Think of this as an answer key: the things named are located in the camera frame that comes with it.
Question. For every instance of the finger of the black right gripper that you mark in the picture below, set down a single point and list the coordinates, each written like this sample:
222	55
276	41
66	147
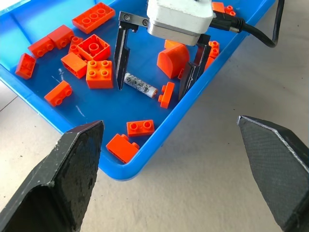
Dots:
193	72
121	60

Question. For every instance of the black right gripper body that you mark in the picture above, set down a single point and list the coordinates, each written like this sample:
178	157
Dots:
131	21

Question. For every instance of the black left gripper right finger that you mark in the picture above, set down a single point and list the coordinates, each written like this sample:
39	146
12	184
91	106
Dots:
282	169

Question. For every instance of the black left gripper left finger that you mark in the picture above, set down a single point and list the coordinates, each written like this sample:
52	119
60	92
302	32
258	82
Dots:
55	183

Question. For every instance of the blue plastic bin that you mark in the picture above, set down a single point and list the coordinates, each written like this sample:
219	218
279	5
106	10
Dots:
108	106

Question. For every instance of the large curved orange toy brick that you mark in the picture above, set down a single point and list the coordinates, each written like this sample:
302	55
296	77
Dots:
171	60

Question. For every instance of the orange four-stud toy brick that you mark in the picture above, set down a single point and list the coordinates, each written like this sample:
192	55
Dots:
99	75

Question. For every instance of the upside-down orange toy brick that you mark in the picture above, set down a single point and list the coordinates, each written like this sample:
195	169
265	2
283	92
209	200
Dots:
94	47

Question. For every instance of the white AA battery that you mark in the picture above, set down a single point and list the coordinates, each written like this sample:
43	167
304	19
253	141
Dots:
140	84

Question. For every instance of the thin orange two-stud brick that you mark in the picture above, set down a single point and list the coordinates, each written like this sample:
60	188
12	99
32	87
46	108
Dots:
166	95

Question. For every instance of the long flat orange toy brick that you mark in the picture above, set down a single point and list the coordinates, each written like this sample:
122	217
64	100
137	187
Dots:
93	18

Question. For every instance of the small orange toy brick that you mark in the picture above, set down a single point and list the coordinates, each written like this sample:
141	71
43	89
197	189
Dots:
229	10
73	46

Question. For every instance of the orange two-by-two toy brick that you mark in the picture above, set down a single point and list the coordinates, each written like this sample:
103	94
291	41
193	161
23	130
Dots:
61	36

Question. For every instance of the orange two-stud toy brick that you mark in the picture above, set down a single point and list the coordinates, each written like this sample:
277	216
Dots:
140	127
58	93

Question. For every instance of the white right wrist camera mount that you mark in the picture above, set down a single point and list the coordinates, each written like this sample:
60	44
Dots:
178	17

